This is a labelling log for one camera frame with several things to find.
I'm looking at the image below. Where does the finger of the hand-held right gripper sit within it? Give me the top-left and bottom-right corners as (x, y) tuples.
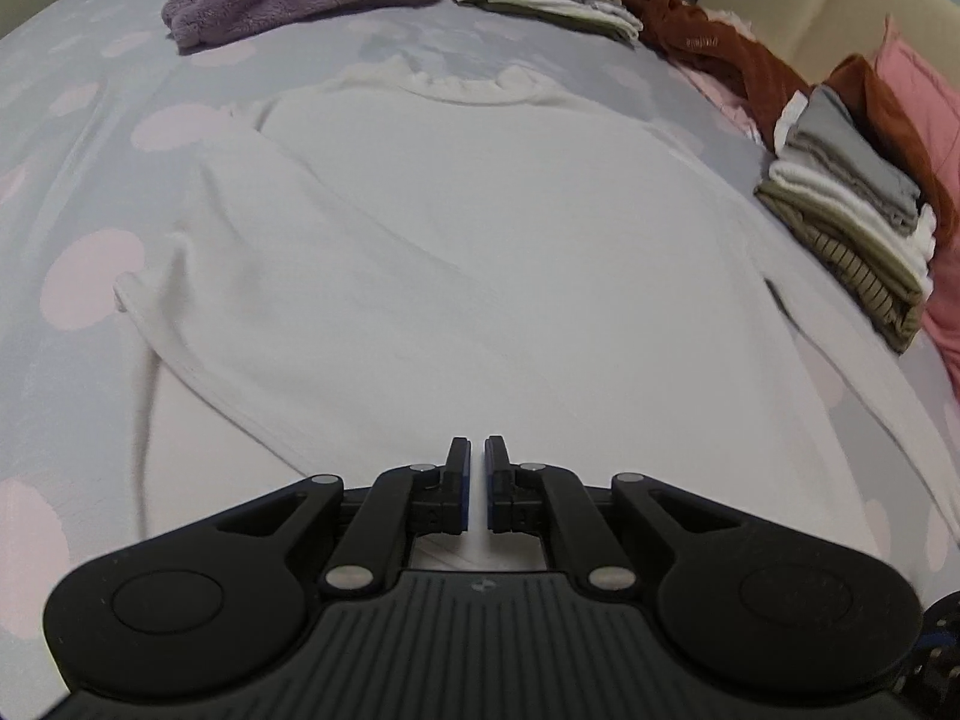
(904, 600), (960, 720)

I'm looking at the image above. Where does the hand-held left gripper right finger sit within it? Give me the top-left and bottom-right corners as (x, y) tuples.
(484, 435), (751, 592)

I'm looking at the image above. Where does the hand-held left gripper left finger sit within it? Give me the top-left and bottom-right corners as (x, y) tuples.
(214, 436), (472, 592)

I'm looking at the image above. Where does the white shirt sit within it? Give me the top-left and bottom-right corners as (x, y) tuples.
(112, 60), (960, 593)

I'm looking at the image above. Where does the striped olive folded garment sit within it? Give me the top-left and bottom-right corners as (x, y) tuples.
(754, 184), (935, 353)

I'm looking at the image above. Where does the pale pink blanket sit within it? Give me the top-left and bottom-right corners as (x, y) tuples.
(675, 7), (796, 143)

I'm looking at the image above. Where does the grey folded garment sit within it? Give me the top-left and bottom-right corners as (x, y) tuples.
(784, 86), (923, 233)

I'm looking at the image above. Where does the brown fleece garment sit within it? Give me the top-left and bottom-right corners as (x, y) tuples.
(581, 0), (960, 241)

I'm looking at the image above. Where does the grey polka dot bed sheet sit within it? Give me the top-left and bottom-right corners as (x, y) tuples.
(0, 0), (960, 720)

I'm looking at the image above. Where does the pink pillow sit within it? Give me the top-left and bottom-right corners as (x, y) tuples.
(874, 19), (960, 188)

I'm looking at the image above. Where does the cream padded headboard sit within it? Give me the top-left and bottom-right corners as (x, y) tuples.
(697, 0), (960, 91)

